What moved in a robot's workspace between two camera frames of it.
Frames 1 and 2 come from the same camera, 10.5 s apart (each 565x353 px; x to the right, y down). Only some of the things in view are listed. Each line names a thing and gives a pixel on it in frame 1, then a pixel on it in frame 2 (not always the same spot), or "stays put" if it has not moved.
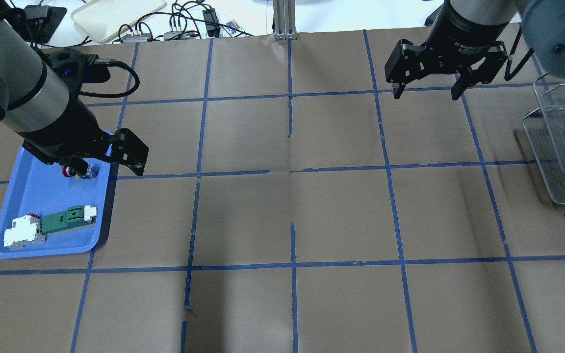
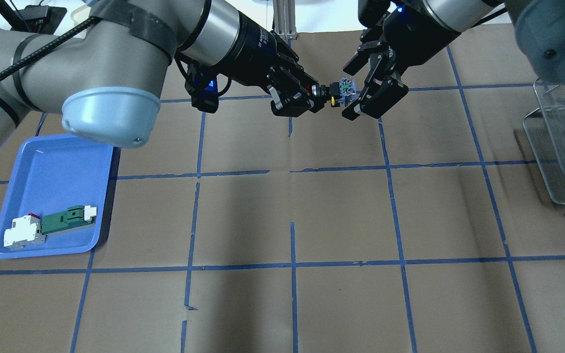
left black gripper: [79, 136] -> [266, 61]
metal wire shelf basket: [562, 134] stays put
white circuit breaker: [25, 230] stays put
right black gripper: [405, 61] -> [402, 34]
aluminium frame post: [284, 22] stays put
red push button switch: [92, 172] -> [342, 93]
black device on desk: [39, 22] stays put
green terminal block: [75, 217] stays put
